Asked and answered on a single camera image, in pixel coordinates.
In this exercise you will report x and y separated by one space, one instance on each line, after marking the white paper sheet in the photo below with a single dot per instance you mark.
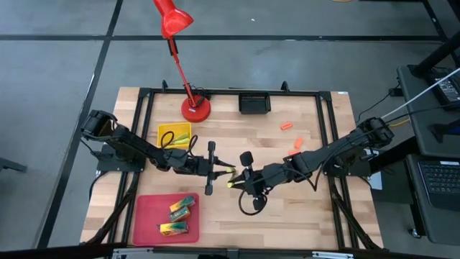
376 181

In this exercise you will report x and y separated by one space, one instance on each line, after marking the red desk lamp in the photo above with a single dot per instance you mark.
196 109

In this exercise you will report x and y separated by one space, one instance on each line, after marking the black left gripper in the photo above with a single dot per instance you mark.
201 167

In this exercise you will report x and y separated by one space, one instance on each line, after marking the pink-red plastic bin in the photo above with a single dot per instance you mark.
151 219

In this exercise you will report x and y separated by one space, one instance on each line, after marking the yellow plastic basket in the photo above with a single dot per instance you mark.
179 126

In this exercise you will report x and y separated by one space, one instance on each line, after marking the black mesh basket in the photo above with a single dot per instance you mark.
254 104

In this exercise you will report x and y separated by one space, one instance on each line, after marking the black table frame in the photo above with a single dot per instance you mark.
223 92

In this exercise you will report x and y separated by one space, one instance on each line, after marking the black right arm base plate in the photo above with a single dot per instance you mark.
363 171

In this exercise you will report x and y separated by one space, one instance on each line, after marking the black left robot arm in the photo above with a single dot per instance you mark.
136 147

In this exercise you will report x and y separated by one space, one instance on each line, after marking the silver bracket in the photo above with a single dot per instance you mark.
131 253
332 255

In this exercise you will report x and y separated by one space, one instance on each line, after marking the black keyboard device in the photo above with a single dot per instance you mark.
449 90

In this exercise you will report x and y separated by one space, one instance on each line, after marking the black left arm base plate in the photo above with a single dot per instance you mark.
108 165

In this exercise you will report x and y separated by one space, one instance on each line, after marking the black side desk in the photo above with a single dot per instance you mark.
427 144

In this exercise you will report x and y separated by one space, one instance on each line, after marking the black lamp power plug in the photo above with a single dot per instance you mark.
203 97

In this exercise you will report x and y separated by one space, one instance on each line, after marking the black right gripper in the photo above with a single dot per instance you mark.
258 180

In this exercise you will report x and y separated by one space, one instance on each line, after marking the black floor power adapter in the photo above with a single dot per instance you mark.
396 92

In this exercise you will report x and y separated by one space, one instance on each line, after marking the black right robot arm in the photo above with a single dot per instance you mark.
323 154

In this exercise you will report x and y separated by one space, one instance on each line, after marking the black stand leg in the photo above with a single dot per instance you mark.
10 165

